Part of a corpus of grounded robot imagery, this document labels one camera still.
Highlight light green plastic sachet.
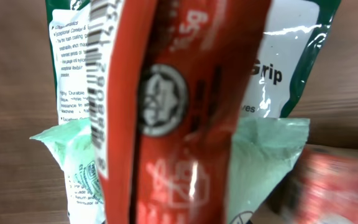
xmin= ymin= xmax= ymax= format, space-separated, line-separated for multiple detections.
xmin=32 ymin=117 xmax=310 ymax=223

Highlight red Nescafe coffee stick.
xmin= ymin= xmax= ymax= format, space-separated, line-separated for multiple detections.
xmin=86 ymin=0 xmax=271 ymax=224

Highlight green 3M gloves package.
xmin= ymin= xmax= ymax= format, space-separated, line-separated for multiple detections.
xmin=45 ymin=0 xmax=341 ymax=124

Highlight red tissue pack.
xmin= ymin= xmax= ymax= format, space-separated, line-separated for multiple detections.
xmin=280 ymin=144 xmax=358 ymax=224

